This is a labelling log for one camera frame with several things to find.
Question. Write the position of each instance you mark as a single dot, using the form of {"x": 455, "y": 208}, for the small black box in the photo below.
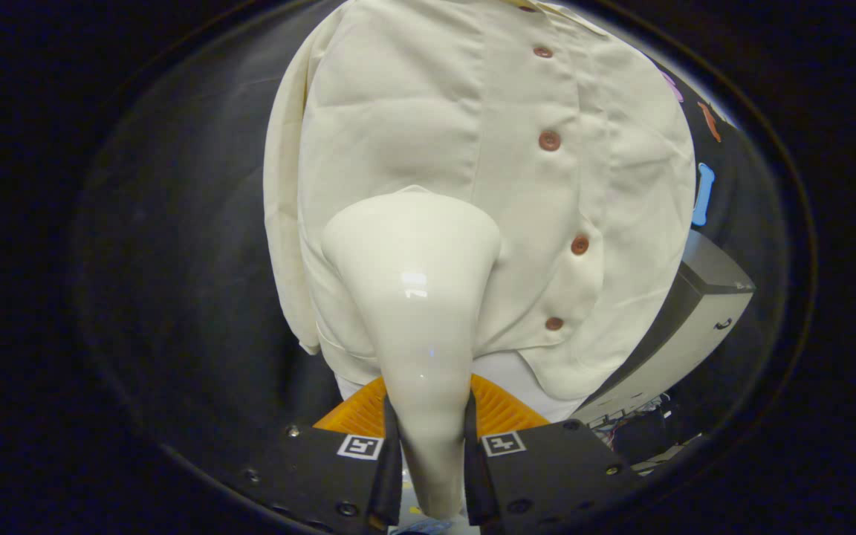
{"x": 640, "y": 435}

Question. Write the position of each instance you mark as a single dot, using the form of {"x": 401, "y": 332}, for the grey and white cabinet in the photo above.
{"x": 688, "y": 349}

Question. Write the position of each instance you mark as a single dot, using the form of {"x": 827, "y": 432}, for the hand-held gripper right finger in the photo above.
{"x": 547, "y": 468}

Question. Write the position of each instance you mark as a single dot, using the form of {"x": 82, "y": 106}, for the white garment steamer head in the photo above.
{"x": 413, "y": 297}

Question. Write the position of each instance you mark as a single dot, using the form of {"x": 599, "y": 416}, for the cream button-up shirt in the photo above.
{"x": 413, "y": 111}

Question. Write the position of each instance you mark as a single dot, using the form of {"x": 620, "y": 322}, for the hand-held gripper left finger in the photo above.
{"x": 324, "y": 472}

